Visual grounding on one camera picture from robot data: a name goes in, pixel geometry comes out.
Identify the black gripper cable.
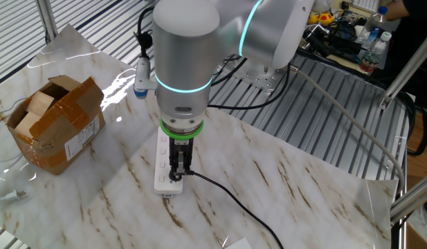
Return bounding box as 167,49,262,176
206,53,291,111

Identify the person dark clothed torso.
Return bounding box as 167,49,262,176
385,0,427,111

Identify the silver wrist camera blue end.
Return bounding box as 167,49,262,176
134,57,158,100

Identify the black cable tangle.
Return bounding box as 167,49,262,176
332,19,359,41

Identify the thick black cable loop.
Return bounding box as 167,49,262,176
396,91,427,156

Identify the brown cardboard box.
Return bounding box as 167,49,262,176
405,221,427,249

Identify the yellow rubber duck toy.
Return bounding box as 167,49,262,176
308,12,335,27

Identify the thick grey cable metal connector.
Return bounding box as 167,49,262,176
288,64,407,194

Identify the aluminium frame post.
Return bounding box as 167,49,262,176
35,0,59,42

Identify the slanted aluminium frame bar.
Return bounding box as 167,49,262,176
379,27,427,111

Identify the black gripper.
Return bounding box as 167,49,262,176
167,136,195,181

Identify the clear bottle blue cap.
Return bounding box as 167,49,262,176
354,6,388,48

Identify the thick aluminium frame bar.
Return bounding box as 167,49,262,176
389,172,427,224

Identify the taped cardboard box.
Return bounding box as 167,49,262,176
6,75,106,176

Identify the white plug with cord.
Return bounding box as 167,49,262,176
0,189,29,205

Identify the black handle tool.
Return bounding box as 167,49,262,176
302,30,332,58

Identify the black camera cable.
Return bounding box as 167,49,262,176
133,6,156,60

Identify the black power cord with plug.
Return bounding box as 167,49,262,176
168,169,285,249

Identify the clear bottle white cap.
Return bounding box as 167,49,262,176
358,30,392,75

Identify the white power strip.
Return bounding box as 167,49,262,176
153,126,185,197

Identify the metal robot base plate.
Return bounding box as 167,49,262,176
212,57,287,93

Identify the marble pattern table mat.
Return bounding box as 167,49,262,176
0,23,399,249

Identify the bare person forearm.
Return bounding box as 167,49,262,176
384,0,413,21

